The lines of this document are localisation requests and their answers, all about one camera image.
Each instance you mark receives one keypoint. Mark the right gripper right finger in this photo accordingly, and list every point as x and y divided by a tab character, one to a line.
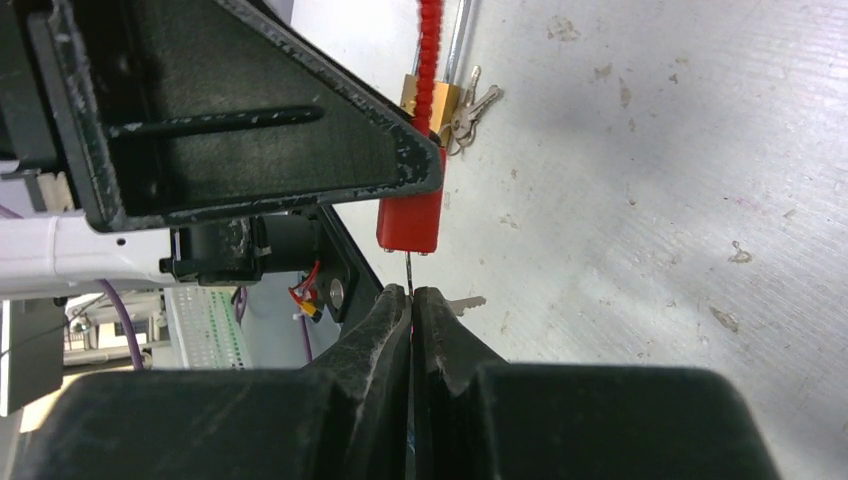
450	419

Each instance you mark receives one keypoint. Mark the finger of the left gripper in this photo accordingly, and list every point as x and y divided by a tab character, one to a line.
175	113

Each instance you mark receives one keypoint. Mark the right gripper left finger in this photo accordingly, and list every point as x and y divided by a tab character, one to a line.
365	419

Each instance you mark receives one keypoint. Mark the red cable lock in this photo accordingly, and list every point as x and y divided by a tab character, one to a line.
410	224

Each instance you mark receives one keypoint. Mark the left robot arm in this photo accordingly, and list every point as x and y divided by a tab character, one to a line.
56	253

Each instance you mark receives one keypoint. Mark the brass padlock long shackle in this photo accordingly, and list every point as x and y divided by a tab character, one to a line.
446	91

